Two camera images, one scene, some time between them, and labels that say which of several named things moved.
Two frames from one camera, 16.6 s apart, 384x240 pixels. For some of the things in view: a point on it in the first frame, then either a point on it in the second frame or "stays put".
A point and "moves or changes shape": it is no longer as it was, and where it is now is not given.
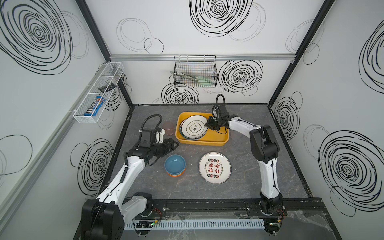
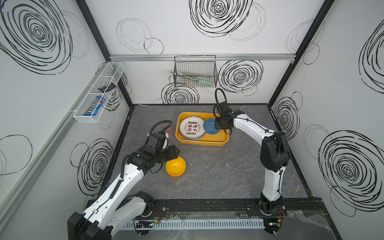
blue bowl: x=175 y=164 moves or changes shape
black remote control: x=107 y=87 stays put
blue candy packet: x=95 y=106 stays put
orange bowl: x=177 y=175 stays put
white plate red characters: x=215 y=167 -> x=191 y=127
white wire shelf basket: x=89 y=110 stays put
